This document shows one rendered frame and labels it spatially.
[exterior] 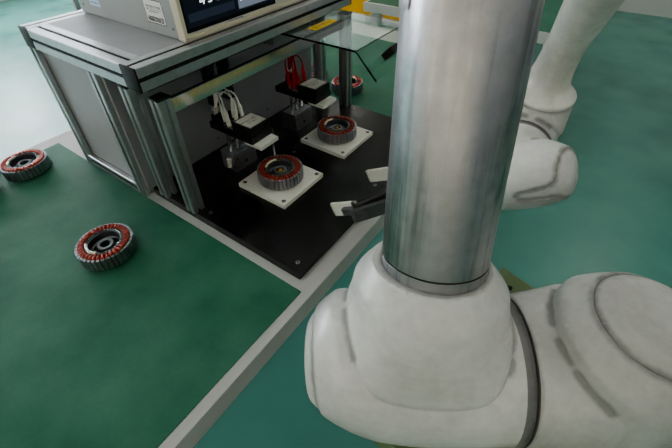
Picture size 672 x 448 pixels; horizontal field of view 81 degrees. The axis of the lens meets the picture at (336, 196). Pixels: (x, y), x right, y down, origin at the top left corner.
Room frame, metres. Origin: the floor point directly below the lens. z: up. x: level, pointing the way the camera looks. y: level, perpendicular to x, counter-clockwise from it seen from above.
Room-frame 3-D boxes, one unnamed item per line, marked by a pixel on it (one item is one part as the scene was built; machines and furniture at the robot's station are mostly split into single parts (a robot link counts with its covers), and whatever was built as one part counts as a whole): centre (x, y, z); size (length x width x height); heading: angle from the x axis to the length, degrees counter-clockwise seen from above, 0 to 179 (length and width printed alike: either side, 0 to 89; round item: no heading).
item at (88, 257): (0.57, 0.49, 0.77); 0.11 x 0.11 x 0.04
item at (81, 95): (0.85, 0.58, 0.91); 0.28 x 0.03 x 0.32; 54
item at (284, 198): (0.78, 0.14, 0.78); 0.15 x 0.15 x 0.01; 54
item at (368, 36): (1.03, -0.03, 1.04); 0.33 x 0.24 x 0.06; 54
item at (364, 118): (0.89, 0.08, 0.76); 0.64 x 0.47 x 0.02; 144
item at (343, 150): (0.98, -0.01, 0.78); 0.15 x 0.15 x 0.01; 54
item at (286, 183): (0.78, 0.14, 0.80); 0.11 x 0.11 x 0.04
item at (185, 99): (0.94, 0.15, 1.03); 0.62 x 0.01 x 0.03; 144
